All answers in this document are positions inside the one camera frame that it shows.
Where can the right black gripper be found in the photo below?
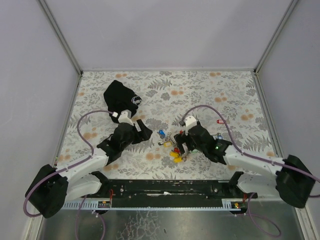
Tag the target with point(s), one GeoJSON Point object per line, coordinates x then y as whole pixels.
{"type": "Point", "coordinates": [186, 141]}

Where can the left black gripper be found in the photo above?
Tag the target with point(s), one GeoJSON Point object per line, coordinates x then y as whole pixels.
{"type": "Point", "coordinates": [137, 132]}

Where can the key bunch with coloured tags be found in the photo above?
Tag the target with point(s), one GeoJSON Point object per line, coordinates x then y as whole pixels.
{"type": "Point", "coordinates": [167, 141]}

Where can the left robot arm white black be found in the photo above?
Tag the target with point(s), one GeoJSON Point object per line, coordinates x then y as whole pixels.
{"type": "Point", "coordinates": [52, 187]}

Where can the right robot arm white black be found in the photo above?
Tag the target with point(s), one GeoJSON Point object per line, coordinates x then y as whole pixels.
{"type": "Point", "coordinates": [287, 178]}

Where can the red key tag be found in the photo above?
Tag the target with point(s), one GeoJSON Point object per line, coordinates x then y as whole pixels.
{"type": "Point", "coordinates": [220, 121]}

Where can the floral table mat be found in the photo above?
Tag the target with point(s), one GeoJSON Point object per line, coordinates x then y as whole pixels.
{"type": "Point", "coordinates": [166, 96]}

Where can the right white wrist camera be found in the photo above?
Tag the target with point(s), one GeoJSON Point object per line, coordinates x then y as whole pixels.
{"type": "Point", "coordinates": [188, 122]}

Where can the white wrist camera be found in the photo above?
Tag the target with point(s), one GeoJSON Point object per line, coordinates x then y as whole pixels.
{"type": "Point", "coordinates": [188, 122]}
{"type": "Point", "coordinates": [123, 117]}

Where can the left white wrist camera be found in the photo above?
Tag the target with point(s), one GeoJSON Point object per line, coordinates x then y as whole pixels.
{"type": "Point", "coordinates": [123, 117]}

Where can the black drawstring bag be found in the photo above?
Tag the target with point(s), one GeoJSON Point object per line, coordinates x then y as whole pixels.
{"type": "Point", "coordinates": [119, 98]}

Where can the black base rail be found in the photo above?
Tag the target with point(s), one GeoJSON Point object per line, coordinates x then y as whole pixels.
{"type": "Point", "coordinates": [169, 193]}

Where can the grey slotted cable duct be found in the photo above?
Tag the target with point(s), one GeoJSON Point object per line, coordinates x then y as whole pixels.
{"type": "Point", "coordinates": [88, 204]}

